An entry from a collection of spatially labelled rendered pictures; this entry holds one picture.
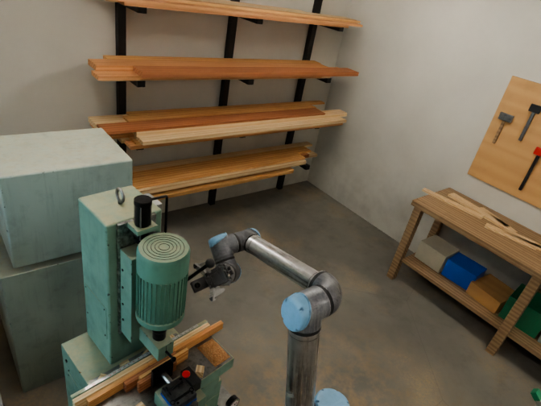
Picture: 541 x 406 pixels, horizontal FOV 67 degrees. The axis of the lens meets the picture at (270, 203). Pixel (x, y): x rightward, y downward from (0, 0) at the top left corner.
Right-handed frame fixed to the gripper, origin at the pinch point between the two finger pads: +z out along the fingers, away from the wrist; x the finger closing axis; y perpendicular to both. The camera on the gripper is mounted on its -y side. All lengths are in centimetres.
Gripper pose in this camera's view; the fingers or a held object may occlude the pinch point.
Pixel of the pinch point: (200, 283)
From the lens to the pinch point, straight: 154.3
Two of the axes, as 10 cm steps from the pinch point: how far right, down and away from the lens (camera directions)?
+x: 4.7, 8.7, -1.5
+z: -1.7, -0.8, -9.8
